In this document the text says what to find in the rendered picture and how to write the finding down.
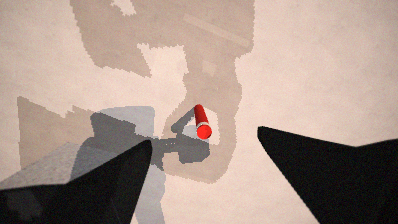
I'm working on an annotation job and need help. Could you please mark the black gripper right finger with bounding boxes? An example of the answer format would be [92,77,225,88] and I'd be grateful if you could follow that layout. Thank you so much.
[257,126,398,224]

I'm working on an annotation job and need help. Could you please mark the red peg with white band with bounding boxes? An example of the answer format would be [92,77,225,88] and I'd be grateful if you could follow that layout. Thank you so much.
[194,104,212,139]

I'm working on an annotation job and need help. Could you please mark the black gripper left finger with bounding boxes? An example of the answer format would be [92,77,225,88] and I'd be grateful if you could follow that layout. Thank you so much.
[0,140,153,224]

